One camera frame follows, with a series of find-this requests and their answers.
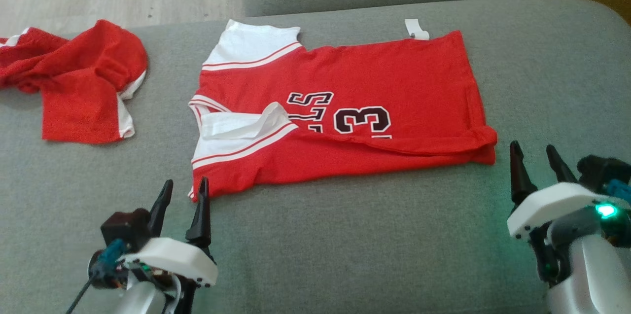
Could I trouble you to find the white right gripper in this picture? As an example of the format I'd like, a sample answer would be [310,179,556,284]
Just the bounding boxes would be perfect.
[507,140,618,286]

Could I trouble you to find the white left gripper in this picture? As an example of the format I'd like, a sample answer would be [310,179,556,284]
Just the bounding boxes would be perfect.
[118,176,219,289]

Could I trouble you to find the red shorts with white stripe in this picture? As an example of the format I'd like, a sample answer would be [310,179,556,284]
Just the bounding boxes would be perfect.
[0,19,148,145]

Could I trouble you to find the red white numbered jersey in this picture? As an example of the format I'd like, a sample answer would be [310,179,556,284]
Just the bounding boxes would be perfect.
[187,18,498,203]

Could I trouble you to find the black right cable blue plug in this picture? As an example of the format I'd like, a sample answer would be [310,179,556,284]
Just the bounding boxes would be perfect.
[605,179,631,203]

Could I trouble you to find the black cable blue plug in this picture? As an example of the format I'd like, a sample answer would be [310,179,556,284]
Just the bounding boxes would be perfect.
[66,239,125,314]
[605,179,631,203]

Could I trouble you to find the black left cable blue plug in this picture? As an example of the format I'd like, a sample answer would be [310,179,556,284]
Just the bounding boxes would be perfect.
[66,239,125,314]

